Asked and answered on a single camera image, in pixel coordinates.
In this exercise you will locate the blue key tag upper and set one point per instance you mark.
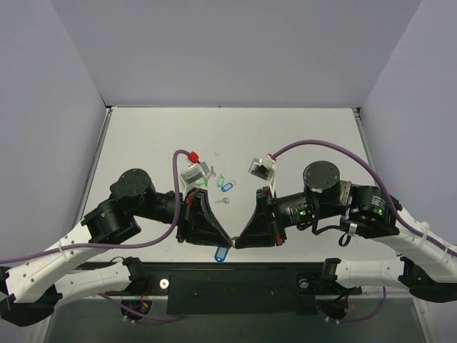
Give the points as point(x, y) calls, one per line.
point(227, 187)

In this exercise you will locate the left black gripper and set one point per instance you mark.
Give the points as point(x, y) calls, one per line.
point(186, 216)

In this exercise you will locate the loose silver key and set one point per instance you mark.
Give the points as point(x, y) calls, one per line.
point(225, 200)

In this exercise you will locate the blue key tag with ring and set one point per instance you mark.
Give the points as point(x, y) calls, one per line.
point(221, 254)

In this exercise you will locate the green key tag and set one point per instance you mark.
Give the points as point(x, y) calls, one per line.
point(202, 182)
point(220, 181)

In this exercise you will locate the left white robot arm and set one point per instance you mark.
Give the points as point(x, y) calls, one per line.
point(34, 289)

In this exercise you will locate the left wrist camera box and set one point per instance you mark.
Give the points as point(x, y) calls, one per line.
point(192, 174)

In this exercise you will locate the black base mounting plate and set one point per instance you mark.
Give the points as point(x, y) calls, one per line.
point(239, 288)

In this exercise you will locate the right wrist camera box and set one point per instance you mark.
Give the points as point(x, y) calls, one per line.
point(265, 169)

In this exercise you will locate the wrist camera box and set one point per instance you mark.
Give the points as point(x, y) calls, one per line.
point(265, 169)
point(192, 174)

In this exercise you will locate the green key tag left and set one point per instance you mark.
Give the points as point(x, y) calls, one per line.
point(202, 182)

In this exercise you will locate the green key tag right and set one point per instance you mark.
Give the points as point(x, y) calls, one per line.
point(220, 181)

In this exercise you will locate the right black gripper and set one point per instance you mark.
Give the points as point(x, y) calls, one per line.
point(270, 217)

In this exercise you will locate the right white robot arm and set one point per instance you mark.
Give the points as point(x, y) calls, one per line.
point(328, 203)

